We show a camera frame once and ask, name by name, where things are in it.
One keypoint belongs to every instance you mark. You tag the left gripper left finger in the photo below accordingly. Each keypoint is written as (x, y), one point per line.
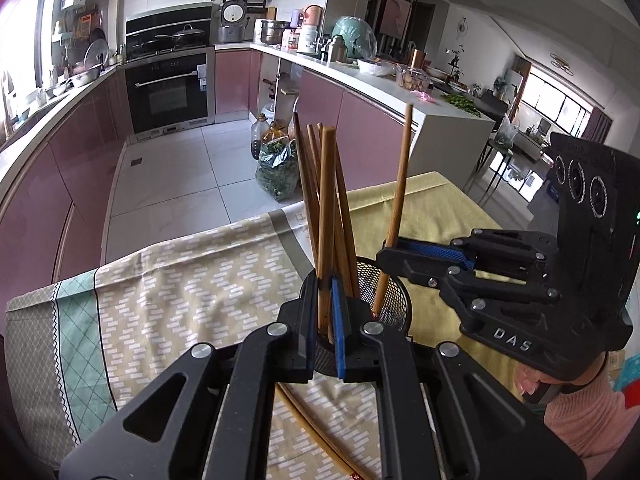
(208, 415)

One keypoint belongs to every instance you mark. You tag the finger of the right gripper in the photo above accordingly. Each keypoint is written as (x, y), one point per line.
(484, 249)
(476, 289)

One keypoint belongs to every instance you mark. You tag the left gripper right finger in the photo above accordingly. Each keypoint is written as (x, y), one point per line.
(441, 414)

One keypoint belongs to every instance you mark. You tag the wooden chopstick red end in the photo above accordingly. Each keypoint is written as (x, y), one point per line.
(306, 174)

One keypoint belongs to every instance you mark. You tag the pink sleeve forearm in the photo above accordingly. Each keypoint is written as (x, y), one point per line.
(592, 419)

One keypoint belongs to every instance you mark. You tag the right hand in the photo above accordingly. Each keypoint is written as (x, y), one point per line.
(528, 380)

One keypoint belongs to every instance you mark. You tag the black mesh utensil holder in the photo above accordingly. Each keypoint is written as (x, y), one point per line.
(385, 299)

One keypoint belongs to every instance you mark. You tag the patterned tablecloth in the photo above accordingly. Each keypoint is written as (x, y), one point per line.
(80, 349)

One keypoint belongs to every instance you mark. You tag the teal covered appliance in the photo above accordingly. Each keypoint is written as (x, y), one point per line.
(358, 36)

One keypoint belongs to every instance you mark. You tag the pink thermos jug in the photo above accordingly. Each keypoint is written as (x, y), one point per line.
(309, 30)

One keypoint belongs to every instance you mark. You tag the stainless steel pot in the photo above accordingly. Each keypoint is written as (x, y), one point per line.
(270, 31)

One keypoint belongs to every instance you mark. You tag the black built-in oven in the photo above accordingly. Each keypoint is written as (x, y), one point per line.
(169, 88)

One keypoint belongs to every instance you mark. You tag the black wok with lid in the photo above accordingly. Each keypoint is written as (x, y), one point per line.
(188, 36)

